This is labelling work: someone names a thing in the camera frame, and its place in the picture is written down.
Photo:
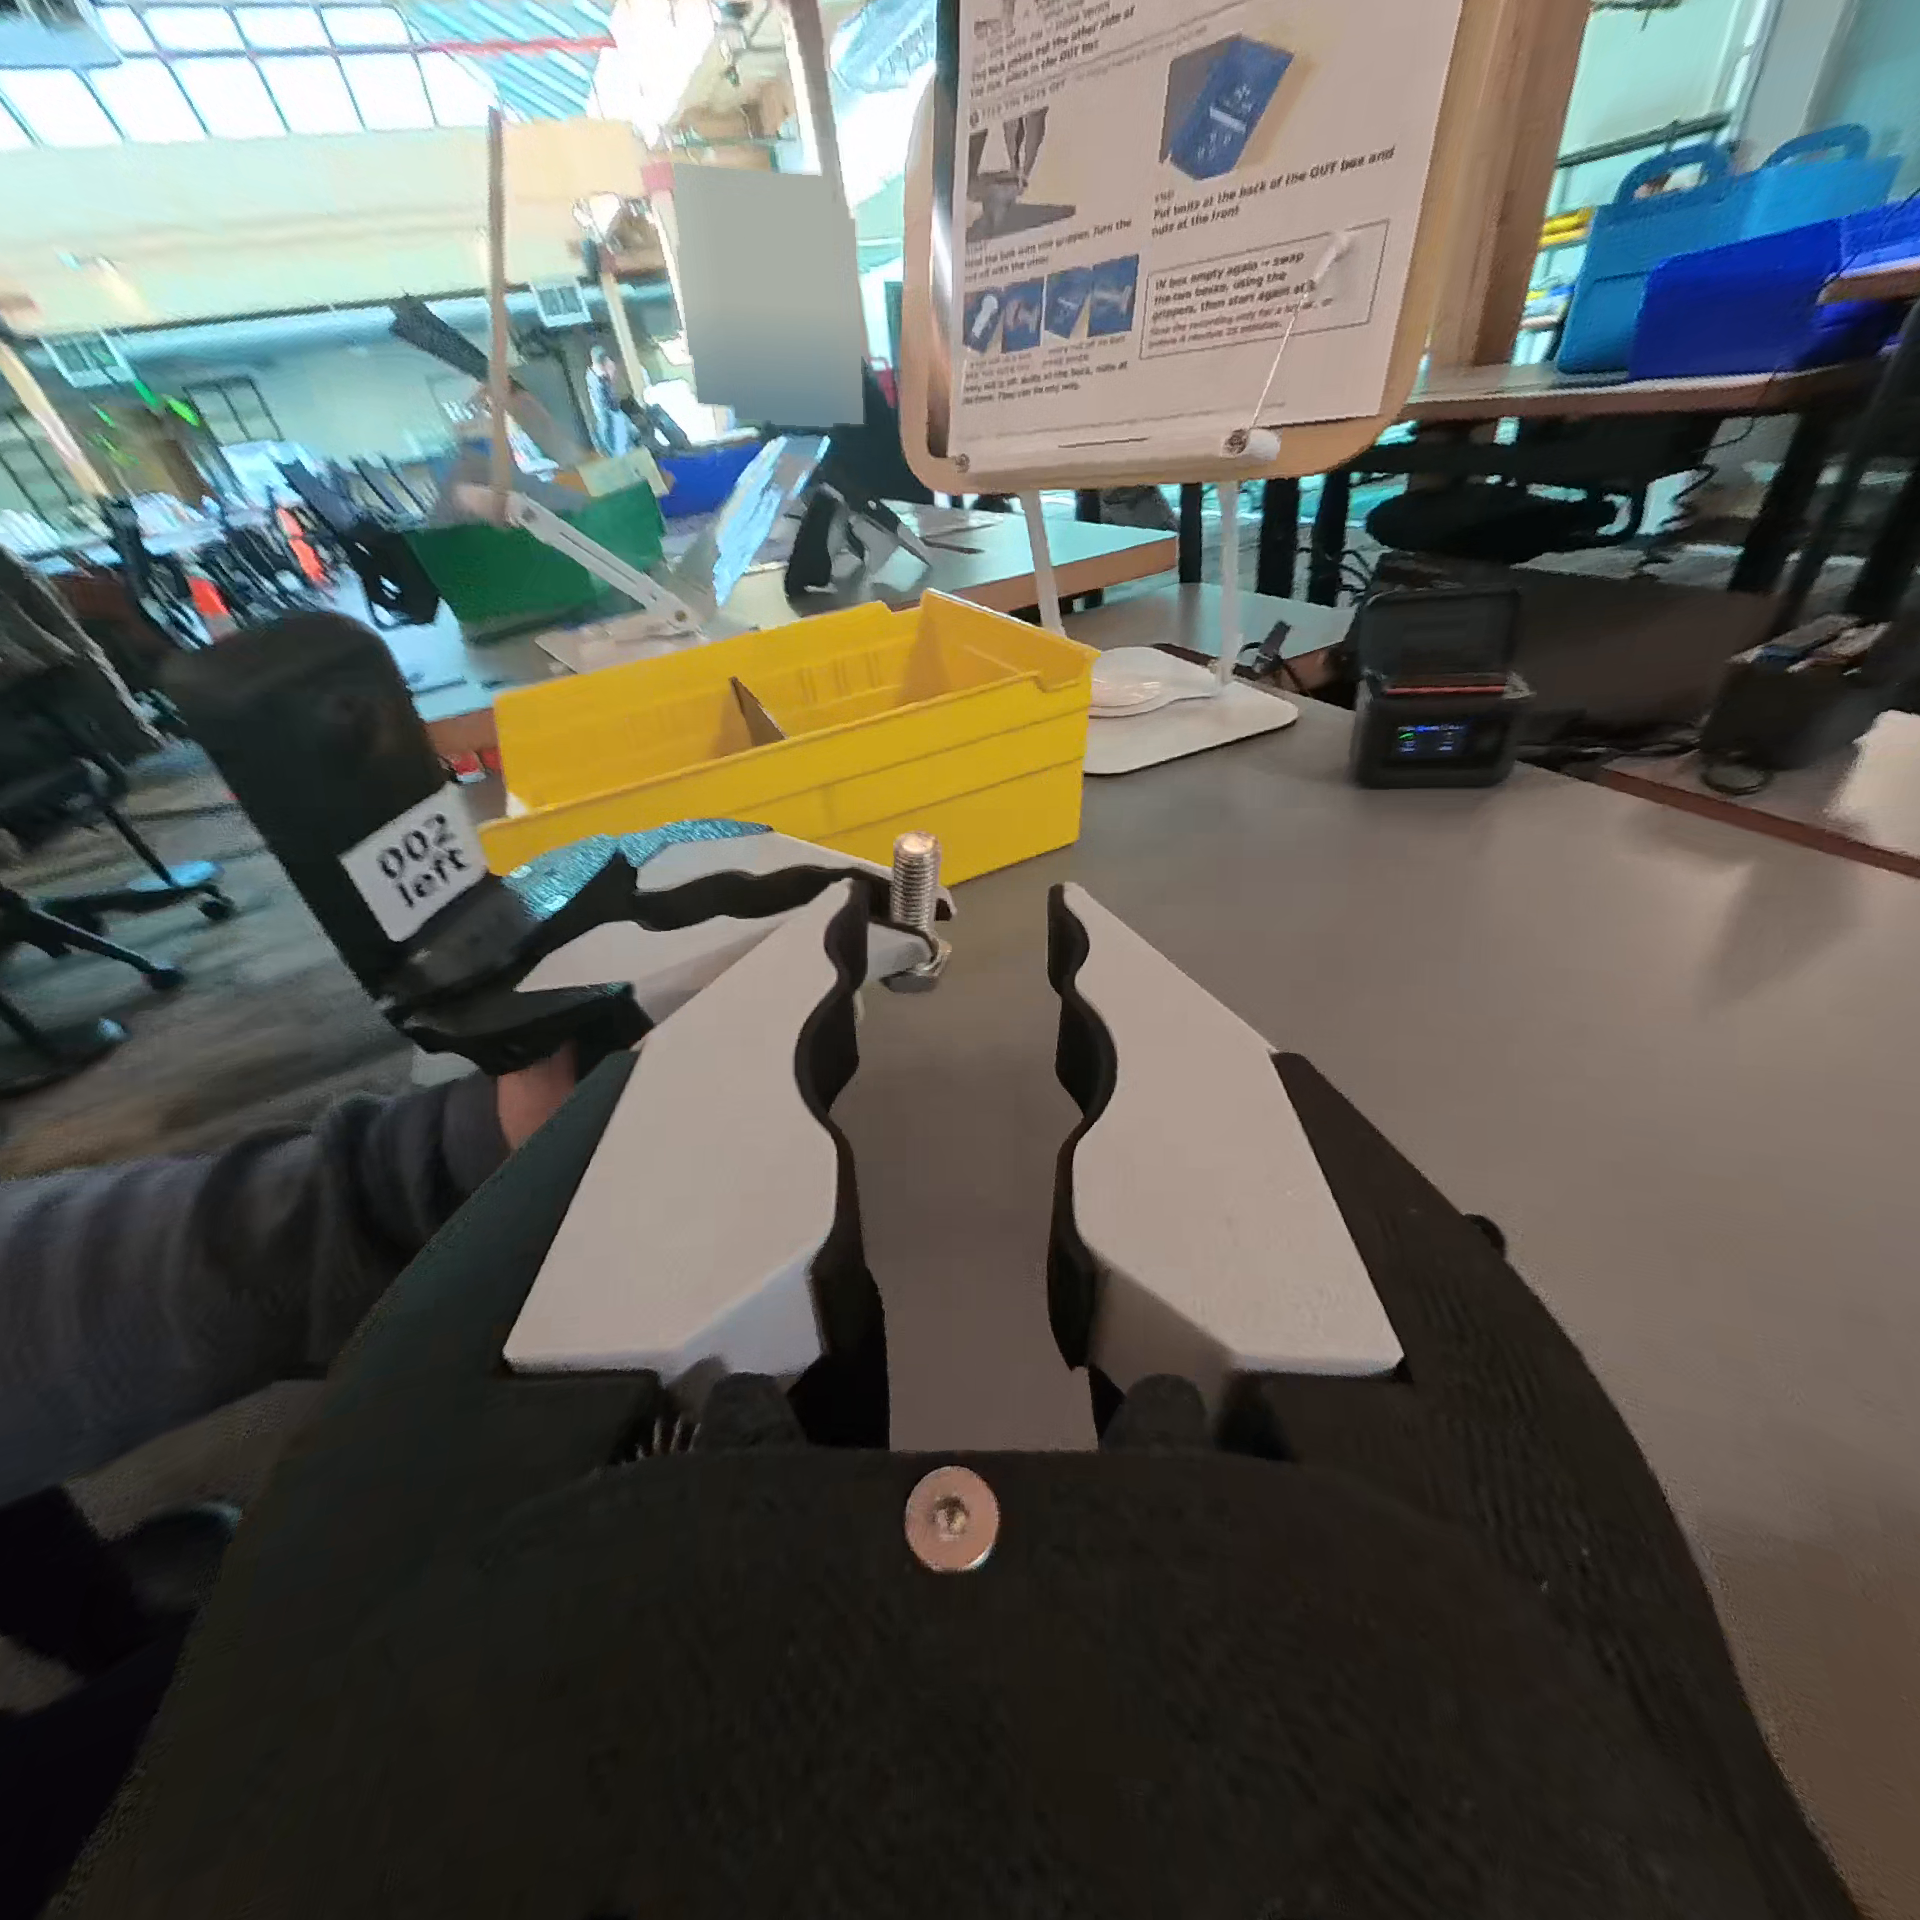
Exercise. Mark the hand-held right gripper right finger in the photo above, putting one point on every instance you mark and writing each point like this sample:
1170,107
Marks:
1222,1200

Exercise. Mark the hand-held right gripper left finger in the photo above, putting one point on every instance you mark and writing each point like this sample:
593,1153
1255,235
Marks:
675,1184

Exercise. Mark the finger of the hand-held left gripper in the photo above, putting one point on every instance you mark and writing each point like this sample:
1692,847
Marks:
704,948
795,859

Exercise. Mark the silver steel bolt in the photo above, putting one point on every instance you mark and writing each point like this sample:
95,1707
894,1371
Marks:
914,885

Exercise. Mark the yellow divided plastic bin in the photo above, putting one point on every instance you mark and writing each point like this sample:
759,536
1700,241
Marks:
900,751

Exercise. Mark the silver hex nut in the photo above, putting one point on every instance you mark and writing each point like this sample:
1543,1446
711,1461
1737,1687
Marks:
914,979

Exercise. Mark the person's left forearm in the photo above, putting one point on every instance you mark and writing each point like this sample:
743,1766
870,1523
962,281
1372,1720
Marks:
181,1274

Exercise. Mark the person's left hand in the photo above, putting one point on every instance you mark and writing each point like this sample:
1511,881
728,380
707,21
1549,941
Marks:
532,1098

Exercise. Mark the black bin divider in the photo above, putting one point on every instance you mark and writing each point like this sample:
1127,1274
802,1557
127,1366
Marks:
759,717

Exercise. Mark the black office chair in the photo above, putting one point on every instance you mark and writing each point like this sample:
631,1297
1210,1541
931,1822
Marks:
60,781

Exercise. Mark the green plastic bin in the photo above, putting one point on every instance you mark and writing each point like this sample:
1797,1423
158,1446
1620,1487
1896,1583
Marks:
525,571

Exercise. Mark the black folded stand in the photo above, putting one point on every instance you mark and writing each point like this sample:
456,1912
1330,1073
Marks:
825,540

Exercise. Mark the tilted tablet screen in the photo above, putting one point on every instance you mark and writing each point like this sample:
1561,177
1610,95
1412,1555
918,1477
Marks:
759,519

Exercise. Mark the thin wooden board with stand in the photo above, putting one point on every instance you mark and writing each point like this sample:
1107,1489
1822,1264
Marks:
600,563

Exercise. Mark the blue plastic bin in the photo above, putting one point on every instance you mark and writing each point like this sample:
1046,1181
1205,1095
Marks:
713,480

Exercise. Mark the white board stand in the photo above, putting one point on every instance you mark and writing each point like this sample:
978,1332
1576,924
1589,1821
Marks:
1184,735

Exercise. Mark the small black clip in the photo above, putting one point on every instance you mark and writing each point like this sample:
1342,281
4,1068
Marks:
1268,645

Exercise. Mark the wooden instruction board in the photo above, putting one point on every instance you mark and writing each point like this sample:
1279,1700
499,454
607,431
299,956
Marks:
927,301

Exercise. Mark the white instruction sheet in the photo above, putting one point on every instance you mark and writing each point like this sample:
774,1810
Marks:
1201,344

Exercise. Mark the black bag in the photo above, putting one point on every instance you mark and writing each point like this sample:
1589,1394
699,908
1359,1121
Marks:
1485,519

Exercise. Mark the black battery charger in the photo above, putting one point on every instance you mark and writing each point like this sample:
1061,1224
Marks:
1793,705

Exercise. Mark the brown desk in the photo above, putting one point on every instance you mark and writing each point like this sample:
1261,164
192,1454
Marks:
1650,393

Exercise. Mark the wooden pillar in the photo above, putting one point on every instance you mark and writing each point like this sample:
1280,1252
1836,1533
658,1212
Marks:
1523,180

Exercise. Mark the dark blue storage box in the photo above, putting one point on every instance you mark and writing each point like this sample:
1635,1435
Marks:
1740,314

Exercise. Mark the light blue tote bag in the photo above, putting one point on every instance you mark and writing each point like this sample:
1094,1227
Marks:
1694,254

